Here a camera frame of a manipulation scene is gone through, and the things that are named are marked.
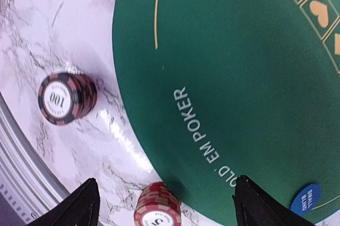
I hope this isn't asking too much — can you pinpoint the blue small blind button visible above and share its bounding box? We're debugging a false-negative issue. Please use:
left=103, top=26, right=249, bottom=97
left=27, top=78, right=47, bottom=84
left=290, top=183, right=321, bottom=216

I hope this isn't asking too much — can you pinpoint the red tan 5 chip stack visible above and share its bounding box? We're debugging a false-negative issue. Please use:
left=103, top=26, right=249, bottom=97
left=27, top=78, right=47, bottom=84
left=134, top=182, right=182, bottom=226

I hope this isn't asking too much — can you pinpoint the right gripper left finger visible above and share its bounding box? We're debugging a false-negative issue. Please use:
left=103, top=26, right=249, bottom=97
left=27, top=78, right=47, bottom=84
left=29, top=178, right=100, bottom=226

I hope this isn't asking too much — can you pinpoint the aluminium front rail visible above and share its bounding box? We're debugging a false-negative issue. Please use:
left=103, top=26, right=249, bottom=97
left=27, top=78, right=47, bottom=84
left=1, top=97, right=70, bottom=224

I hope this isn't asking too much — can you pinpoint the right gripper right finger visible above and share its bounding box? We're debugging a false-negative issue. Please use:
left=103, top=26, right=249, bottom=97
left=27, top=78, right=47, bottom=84
left=232, top=175, right=313, bottom=226

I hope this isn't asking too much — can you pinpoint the black red 100 chip stack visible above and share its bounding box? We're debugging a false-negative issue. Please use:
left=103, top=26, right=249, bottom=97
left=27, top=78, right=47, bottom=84
left=38, top=72, right=98, bottom=126

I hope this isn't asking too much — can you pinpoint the round green poker mat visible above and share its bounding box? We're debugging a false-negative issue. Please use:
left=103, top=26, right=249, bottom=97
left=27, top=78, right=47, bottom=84
left=113, top=0, right=339, bottom=225

